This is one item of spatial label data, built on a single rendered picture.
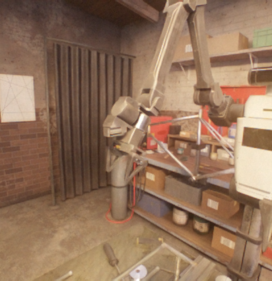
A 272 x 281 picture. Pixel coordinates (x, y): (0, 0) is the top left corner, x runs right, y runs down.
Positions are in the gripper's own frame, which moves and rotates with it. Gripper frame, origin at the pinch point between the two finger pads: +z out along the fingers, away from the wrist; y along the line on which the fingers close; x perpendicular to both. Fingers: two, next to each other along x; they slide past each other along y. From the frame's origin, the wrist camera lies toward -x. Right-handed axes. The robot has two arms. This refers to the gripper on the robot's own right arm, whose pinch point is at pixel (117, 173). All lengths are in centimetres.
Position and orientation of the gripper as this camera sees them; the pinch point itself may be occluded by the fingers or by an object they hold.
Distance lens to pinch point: 59.7
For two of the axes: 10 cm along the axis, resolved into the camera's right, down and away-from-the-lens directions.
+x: 6.5, 4.0, 6.4
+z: -4.0, 9.0, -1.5
